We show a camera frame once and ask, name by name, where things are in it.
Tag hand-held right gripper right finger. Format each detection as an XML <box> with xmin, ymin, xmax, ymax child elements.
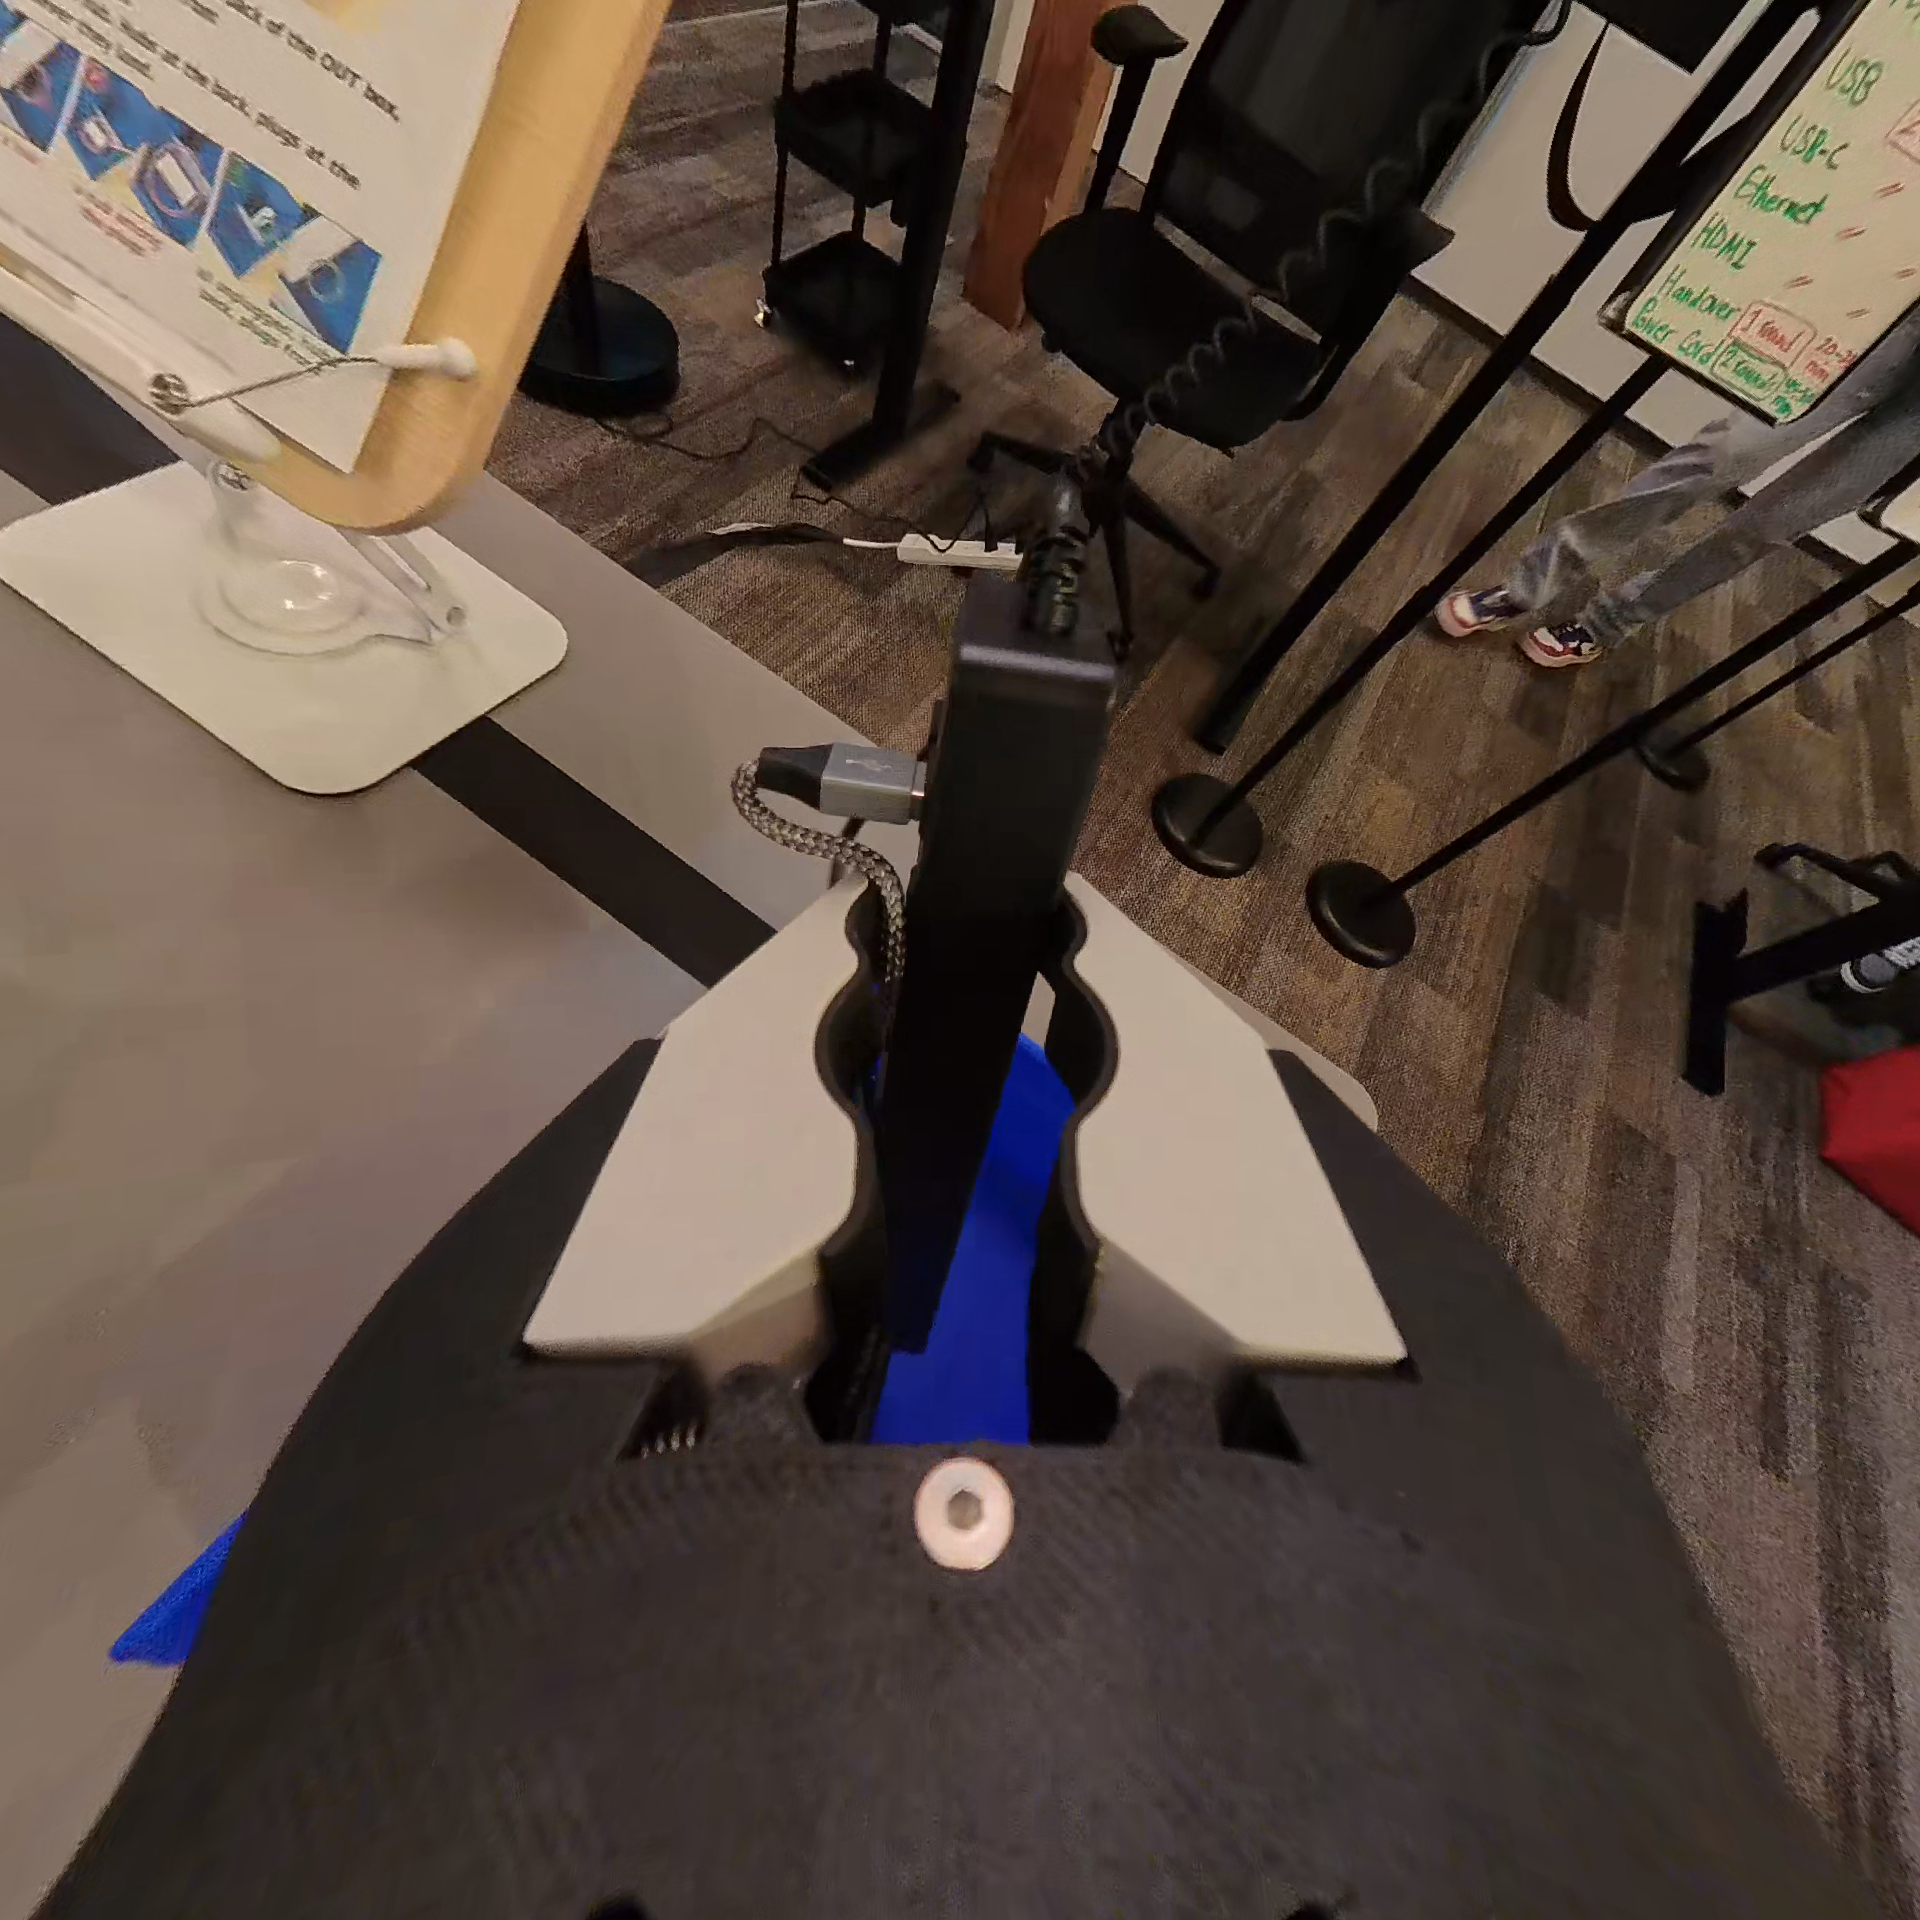
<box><xmin>1044</xmin><ymin>893</ymin><xmax>1411</xmax><ymax>1404</ymax></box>

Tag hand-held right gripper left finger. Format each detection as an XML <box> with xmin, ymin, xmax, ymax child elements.
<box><xmin>526</xmin><ymin>885</ymin><xmax>895</xmax><ymax>1397</ymax></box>

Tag braided usb cable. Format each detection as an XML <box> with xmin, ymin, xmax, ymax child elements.
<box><xmin>733</xmin><ymin>741</ymin><xmax>939</xmax><ymax>902</ymax></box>

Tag black usb hub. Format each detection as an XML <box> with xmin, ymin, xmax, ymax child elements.
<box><xmin>880</xmin><ymin>570</ymin><xmax>1119</xmax><ymax>1367</ymax></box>

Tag blue storage bin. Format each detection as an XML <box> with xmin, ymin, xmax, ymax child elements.
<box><xmin>115</xmin><ymin>1035</ymin><xmax>1089</xmax><ymax>1668</ymax></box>

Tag black round-base stanchion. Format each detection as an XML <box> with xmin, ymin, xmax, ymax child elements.
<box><xmin>1157</xmin><ymin>299</ymin><xmax>1563</xmax><ymax>881</ymax></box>
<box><xmin>1312</xmin><ymin>539</ymin><xmax>1920</xmax><ymax>968</ymax></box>

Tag red storage bin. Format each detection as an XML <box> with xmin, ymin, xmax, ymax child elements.
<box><xmin>1823</xmin><ymin>1050</ymin><xmax>1920</xmax><ymax>1231</ymax></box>

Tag black round floor base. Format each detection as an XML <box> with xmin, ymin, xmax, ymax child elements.
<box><xmin>526</xmin><ymin>270</ymin><xmax>678</xmax><ymax>415</ymax></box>

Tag black shelf cart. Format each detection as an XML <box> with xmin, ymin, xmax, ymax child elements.
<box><xmin>767</xmin><ymin>0</ymin><xmax>993</xmax><ymax>481</ymax></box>

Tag handwritten whiteboard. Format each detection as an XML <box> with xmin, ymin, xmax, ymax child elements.
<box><xmin>1607</xmin><ymin>0</ymin><xmax>1920</xmax><ymax>422</ymax></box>

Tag instruction sheet wooden board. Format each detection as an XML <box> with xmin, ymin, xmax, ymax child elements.
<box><xmin>0</xmin><ymin>0</ymin><xmax>678</xmax><ymax>535</ymax></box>

